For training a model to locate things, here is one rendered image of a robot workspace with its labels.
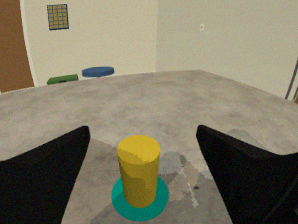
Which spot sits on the yellow cylinder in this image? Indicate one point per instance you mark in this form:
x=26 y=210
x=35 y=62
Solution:
x=138 y=156

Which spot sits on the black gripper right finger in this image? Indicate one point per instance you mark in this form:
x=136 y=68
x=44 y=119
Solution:
x=252 y=182

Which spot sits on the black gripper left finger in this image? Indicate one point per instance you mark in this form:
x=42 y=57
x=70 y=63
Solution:
x=35 y=186

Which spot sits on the teal flat circle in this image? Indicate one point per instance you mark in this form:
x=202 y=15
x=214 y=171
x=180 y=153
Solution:
x=140 y=214

